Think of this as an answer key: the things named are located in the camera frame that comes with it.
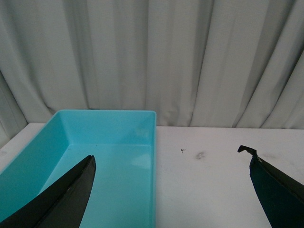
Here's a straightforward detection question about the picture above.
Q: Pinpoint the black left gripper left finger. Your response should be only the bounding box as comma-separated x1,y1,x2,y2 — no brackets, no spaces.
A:
0,155,96,228

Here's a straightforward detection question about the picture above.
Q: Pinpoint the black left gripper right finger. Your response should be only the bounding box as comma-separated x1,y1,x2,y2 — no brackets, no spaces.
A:
238,145,304,228

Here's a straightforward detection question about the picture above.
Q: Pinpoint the turquoise plastic storage bin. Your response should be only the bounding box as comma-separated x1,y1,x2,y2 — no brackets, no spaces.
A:
0,110,156,228

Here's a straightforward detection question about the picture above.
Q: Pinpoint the white pleated curtain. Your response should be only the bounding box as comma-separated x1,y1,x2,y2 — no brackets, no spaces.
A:
0,0,304,145

